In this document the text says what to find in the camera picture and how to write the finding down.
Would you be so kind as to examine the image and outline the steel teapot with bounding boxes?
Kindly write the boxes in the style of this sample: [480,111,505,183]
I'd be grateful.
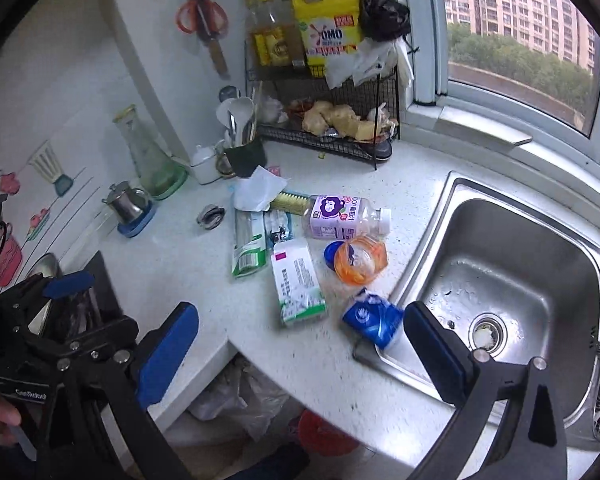
[101,181,151,226]

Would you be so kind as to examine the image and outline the glass carafe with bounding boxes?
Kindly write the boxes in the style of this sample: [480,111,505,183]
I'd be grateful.
[112,105,181,196]

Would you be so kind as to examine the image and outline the green coaster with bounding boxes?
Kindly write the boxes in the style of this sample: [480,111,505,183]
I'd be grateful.
[150,165,190,201]

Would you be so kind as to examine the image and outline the blue bottle cap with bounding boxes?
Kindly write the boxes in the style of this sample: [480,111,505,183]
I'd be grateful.
[323,241,348,271]

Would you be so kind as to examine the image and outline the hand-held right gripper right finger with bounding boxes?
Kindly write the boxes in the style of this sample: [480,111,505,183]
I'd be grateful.
[404,301,571,480]

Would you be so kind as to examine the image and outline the kitchen wall sticker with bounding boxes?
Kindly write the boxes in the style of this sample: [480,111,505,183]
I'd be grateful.
[0,130,88,291]

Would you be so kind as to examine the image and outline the wooden chopsticks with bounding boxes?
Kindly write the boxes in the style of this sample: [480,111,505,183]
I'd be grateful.
[247,85,261,143]

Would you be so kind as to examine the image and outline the yellow detergent jug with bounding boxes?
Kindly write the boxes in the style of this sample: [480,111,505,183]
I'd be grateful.
[292,0,363,78]

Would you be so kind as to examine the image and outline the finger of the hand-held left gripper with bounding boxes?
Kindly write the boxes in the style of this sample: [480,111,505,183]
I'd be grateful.
[1,269,97,322]
[10,314,140,357]

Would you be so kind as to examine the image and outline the blue tissue pack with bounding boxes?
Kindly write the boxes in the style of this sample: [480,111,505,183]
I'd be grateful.
[341,287,406,351]

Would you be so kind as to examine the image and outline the orange plastic cup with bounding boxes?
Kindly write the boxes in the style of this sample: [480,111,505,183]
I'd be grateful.
[334,235,388,287]

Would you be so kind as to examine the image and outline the sink drain strainer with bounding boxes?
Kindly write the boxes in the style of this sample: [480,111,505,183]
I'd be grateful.
[467,312,508,353]

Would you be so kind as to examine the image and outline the white paper towel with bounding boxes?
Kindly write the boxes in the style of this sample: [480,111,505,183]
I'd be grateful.
[232,165,288,212]

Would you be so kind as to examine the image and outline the dark green mug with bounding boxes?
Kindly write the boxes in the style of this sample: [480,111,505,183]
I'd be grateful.
[215,137,267,178]

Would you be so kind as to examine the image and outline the blue coaster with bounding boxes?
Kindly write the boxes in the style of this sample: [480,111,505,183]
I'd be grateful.
[117,200,158,238]

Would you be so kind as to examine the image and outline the blue wrapper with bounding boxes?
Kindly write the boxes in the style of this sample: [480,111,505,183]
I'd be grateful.
[264,208,296,251]

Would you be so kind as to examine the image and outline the clear oil bottle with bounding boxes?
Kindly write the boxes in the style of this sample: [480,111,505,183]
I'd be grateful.
[244,0,261,66]

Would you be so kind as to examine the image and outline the yellow-green scrub brush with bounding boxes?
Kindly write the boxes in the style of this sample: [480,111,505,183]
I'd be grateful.
[270,190,313,213]

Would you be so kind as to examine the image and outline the red trash bin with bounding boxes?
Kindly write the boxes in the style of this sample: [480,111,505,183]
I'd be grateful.
[297,408,363,458]

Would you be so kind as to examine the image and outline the wok with glass lid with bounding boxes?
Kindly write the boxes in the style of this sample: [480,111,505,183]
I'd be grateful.
[22,252,63,281]

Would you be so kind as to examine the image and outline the window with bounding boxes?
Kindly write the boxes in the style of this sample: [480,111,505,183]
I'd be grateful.
[395,0,600,181]

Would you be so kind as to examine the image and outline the green white wrapper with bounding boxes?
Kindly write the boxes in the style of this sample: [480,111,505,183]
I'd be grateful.
[231,207,268,279]

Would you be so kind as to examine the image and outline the red-handled scissors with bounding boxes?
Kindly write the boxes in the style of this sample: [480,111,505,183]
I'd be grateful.
[175,0,229,38]

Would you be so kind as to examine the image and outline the garlic bulb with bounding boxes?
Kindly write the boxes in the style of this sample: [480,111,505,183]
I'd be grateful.
[367,102,398,128]
[257,97,287,124]

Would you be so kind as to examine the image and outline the clear plastic bag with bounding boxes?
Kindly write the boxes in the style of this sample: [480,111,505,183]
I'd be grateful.
[187,355,291,441]

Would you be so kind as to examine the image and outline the white plastic bag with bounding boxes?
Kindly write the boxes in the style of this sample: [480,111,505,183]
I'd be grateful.
[325,37,415,91]

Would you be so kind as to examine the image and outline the white lidded jar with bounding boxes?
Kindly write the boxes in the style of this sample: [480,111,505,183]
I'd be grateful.
[189,144,226,185]

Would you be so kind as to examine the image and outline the stainless steel sink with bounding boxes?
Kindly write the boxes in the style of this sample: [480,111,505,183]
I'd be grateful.
[352,170,600,441]

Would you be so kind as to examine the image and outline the black gas stove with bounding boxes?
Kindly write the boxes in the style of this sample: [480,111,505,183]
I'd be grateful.
[60,250,123,331]

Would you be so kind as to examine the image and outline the ginger root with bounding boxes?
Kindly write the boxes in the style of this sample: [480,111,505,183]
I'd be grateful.
[332,107,378,142]
[302,101,338,136]

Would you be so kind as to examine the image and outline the white carton pink label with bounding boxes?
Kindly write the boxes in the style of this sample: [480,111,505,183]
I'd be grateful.
[271,237,329,328]

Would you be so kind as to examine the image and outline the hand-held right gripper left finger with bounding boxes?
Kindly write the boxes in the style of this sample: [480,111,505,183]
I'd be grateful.
[40,302,199,480]

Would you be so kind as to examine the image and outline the black plastic bag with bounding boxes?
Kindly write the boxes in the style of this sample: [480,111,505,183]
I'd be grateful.
[358,0,412,42]

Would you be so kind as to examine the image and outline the purple label plastic bottle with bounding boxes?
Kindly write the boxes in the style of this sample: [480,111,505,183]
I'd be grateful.
[302,195,393,241]

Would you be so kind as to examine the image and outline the black wire rack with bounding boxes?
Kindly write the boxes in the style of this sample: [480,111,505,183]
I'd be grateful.
[244,52,401,171]

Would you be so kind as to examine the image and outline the white rice spoon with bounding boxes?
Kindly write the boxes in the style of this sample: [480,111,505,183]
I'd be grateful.
[232,96,256,133]

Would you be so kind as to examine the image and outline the white plastic spoon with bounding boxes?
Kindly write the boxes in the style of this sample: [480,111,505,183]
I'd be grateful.
[216,100,236,131]

